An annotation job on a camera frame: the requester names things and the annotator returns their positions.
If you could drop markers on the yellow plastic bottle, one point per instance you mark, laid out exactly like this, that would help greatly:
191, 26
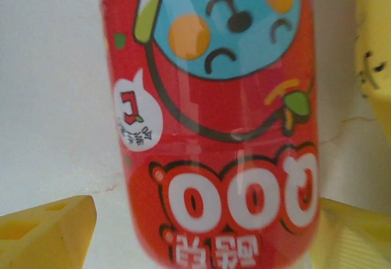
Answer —
378, 21

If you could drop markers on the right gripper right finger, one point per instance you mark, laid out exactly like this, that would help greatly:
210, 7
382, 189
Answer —
354, 241

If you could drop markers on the red Qoo label bottle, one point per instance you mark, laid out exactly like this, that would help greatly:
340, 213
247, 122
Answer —
214, 113

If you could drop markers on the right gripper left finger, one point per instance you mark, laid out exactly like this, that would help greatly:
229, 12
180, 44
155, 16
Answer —
42, 238

